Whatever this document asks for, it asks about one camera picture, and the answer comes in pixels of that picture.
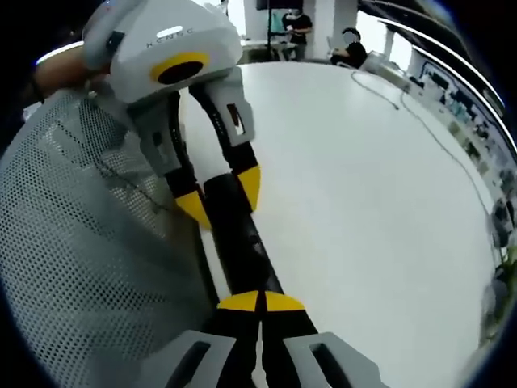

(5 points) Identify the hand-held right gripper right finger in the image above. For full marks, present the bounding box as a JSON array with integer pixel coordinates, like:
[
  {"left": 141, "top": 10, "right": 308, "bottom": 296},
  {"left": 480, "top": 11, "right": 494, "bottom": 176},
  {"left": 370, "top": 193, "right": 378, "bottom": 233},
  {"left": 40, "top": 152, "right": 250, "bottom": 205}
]
[{"left": 262, "top": 290, "right": 389, "bottom": 388}]

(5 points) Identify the grey mesh chair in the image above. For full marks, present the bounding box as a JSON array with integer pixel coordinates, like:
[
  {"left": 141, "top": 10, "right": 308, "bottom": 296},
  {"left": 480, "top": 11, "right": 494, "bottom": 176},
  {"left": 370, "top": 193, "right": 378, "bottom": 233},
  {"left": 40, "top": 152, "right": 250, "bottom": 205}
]
[{"left": 0, "top": 88, "right": 221, "bottom": 388}]

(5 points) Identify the black cable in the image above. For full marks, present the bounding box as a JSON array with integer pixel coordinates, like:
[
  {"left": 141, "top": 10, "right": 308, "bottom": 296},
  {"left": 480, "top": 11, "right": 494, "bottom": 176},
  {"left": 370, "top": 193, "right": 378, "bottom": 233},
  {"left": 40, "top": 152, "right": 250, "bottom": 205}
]
[{"left": 350, "top": 70, "right": 498, "bottom": 227}]

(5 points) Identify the black remote control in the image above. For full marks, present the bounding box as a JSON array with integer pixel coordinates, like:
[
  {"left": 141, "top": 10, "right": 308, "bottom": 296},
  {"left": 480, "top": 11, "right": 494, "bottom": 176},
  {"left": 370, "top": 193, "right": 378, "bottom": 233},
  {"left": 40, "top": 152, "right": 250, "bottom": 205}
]
[{"left": 203, "top": 175, "right": 284, "bottom": 302}]

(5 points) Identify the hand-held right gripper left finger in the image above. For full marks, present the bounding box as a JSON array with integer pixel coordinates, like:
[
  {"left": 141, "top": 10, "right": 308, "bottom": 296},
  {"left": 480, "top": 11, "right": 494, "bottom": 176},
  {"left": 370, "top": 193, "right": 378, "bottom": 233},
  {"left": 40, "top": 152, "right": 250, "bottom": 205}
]
[{"left": 135, "top": 289, "right": 263, "bottom": 388}]

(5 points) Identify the grey headset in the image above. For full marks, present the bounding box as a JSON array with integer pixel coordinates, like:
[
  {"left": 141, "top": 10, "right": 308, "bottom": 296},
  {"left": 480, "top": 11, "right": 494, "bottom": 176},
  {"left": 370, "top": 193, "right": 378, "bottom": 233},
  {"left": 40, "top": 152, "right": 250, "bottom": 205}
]
[{"left": 490, "top": 197, "right": 516, "bottom": 248}]

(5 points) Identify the white cabinet counter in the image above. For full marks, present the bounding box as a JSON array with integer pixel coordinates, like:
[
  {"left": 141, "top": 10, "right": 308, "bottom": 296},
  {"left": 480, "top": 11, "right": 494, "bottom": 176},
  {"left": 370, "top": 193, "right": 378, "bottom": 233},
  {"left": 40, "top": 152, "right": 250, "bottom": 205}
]
[{"left": 407, "top": 56, "right": 517, "bottom": 191}]

